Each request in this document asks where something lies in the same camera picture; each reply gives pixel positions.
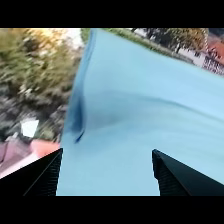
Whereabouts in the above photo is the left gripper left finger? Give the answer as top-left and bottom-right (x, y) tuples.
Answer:
(0, 148), (64, 197)

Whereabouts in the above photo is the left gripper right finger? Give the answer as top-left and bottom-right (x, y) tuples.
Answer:
(151, 149), (224, 197)

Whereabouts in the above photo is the light blue shirt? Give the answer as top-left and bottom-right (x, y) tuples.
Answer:
(55, 28), (224, 197)

